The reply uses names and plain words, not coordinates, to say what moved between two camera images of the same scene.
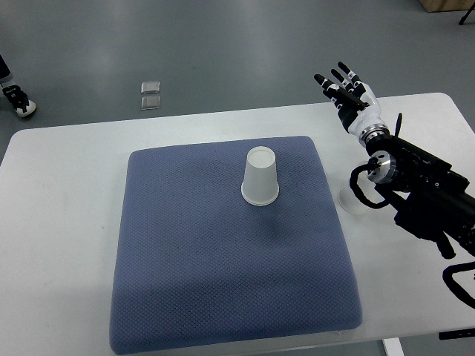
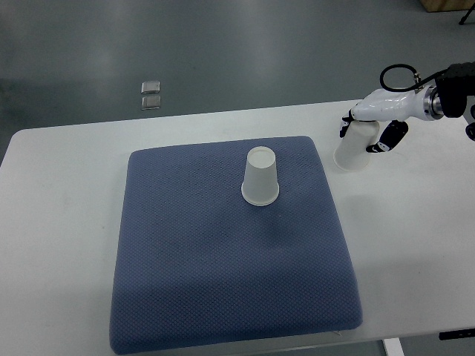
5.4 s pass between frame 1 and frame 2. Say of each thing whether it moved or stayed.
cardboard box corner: stayed
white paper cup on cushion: stayed
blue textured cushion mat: stayed
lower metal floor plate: stayed
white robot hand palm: moved
